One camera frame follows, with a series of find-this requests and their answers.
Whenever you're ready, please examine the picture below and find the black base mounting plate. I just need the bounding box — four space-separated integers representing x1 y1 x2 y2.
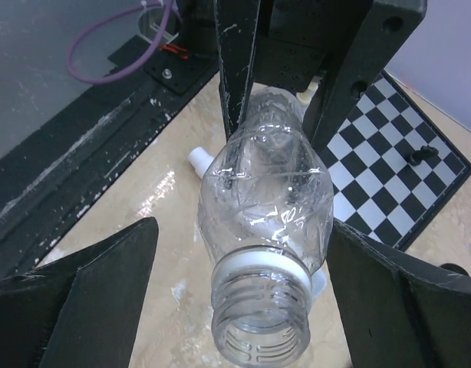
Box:
0 51 218 280

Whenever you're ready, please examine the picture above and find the black chess piece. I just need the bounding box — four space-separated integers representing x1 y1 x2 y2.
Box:
405 146 439 166

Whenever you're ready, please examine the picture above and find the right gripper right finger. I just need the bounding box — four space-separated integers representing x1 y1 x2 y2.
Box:
327 220 471 367

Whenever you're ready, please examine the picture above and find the black microphone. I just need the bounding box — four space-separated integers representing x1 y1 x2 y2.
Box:
440 263 469 277

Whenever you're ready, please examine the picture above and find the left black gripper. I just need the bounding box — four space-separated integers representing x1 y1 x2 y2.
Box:
177 0 427 152

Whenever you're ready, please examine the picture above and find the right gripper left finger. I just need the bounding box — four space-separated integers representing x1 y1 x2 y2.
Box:
0 217 159 367

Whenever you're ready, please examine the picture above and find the white microphone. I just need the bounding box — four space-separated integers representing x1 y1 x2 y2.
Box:
187 146 214 179

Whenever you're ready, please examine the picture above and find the beige chess piece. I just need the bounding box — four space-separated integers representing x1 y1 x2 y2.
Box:
296 81 319 106

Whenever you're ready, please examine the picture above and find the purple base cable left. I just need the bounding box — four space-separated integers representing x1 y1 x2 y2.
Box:
68 0 183 85

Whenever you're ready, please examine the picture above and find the clear bottle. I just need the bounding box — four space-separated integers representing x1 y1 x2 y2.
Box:
197 87 334 367

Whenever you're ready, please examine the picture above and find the black white chessboard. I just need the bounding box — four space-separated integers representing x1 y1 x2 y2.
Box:
321 72 471 251

